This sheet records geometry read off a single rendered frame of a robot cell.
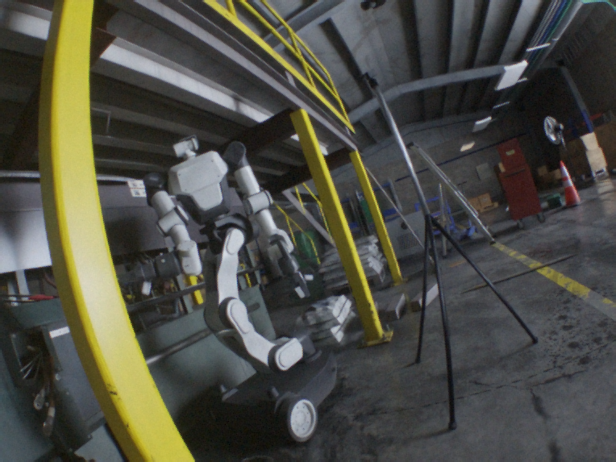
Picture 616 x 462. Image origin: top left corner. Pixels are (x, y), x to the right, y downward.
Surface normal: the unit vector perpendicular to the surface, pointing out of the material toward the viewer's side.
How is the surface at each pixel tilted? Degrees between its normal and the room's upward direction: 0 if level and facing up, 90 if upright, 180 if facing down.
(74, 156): 90
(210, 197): 97
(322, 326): 64
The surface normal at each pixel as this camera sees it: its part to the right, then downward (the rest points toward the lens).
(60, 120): 0.87, -0.32
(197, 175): 0.36, -0.06
